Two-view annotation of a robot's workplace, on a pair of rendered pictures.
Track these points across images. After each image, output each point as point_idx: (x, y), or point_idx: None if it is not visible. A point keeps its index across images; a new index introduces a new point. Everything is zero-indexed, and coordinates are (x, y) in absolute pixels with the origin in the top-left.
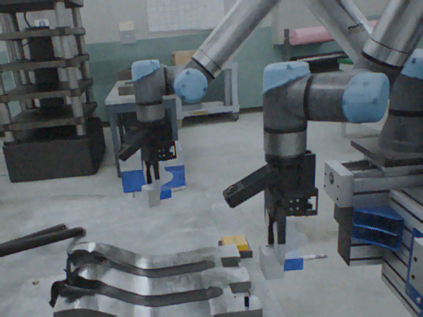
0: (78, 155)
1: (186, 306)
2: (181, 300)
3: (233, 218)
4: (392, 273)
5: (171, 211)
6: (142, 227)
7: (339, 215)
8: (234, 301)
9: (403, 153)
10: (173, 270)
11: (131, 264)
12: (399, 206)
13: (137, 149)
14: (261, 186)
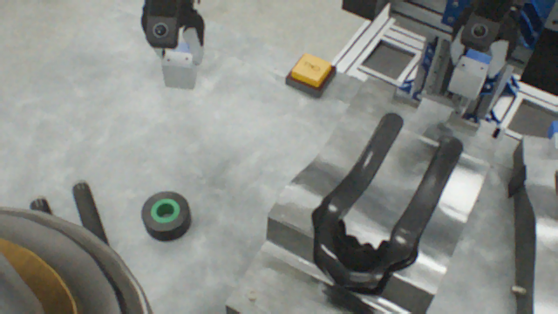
0: None
1: (458, 178)
2: (437, 175)
3: (227, 31)
4: (411, 8)
5: (132, 68)
6: (146, 119)
7: None
8: (480, 140)
9: None
10: (370, 151)
11: (340, 180)
12: None
13: (180, 16)
14: (508, 11)
